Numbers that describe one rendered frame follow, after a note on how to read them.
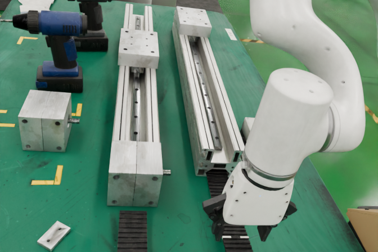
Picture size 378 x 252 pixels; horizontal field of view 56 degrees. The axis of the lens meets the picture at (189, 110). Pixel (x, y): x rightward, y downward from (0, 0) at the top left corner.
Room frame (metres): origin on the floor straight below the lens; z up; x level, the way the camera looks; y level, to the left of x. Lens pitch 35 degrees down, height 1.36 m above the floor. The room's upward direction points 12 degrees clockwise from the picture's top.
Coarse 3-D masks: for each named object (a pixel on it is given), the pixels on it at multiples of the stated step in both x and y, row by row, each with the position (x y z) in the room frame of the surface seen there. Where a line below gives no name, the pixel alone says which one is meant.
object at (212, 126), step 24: (192, 48) 1.11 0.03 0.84; (192, 72) 0.90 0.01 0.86; (216, 72) 0.92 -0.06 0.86; (192, 96) 0.77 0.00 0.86; (216, 96) 0.82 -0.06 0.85; (192, 120) 0.71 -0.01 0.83; (216, 120) 0.74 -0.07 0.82; (192, 144) 0.66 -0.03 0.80; (216, 144) 0.64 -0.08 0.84; (240, 144) 0.62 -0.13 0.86; (216, 168) 0.59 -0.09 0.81
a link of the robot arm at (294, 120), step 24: (288, 72) 0.43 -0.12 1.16; (264, 96) 0.40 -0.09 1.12; (288, 96) 0.37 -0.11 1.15; (312, 96) 0.38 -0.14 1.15; (264, 120) 0.39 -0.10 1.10; (288, 120) 0.37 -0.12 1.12; (312, 120) 0.37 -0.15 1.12; (264, 144) 0.38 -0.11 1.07; (288, 144) 0.37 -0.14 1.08; (312, 144) 0.38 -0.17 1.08; (264, 168) 0.37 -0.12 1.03; (288, 168) 0.37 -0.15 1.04
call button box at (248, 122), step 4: (244, 120) 0.76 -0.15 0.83; (248, 120) 0.75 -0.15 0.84; (252, 120) 0.76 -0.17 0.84; (244, 124) 0.75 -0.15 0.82; (248, 124) 0.74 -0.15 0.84; (252, 124) 0.74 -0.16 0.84; (244, 128) 0.74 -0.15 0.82; (248, 128) 0.72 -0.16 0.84; (240, 132) 0.76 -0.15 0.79; (244, 132) 0.74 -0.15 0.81; (248, 132) 0.72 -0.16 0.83; (244, 136) 0.73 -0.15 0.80; (248, 136) 0.71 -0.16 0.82; (244, 140) 0.72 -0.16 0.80; (244, 144) 0.71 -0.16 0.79
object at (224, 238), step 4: (224, 236) 0.41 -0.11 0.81; (228, 236) 0.41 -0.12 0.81; (232, 236) 0.42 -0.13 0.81; (236, 236) 0.42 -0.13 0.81; (240, 236) 0.42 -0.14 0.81; (244, 236) 0.42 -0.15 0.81; (248, 236) 0.42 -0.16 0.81; (224, 240) 0.40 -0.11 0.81; (228, 240) 0.40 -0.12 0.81; (232, 240) 0.41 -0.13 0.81; (236, 240) 0.41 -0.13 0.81; (240, 240) 0.41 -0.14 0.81; (244, 240) 0.41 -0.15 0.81; (248, 240) 0.41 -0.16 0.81; (228, 244) 0.40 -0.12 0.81; (232, 244) 0.40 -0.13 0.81; (236, 244) 0.40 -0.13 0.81; (240, 244) 0.40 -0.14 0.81; (244, 244) 0.40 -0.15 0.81; (248, 244) 0.41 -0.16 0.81
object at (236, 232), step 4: (224, 228) 0.43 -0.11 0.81; (228, 228) 0.43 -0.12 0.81; (232, 228) 0.44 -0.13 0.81; (236, 228) 0.44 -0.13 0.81; (240, 228) 0.44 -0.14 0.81; (244, 228) 0.44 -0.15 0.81; (224, 232) 0.42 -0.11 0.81; (228, 232) 0.42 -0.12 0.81; (232, 232) 0.43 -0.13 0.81; (236, 232) 0.43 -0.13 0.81; (240, 232) 0.43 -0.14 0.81; (244, 232) 0.43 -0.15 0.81
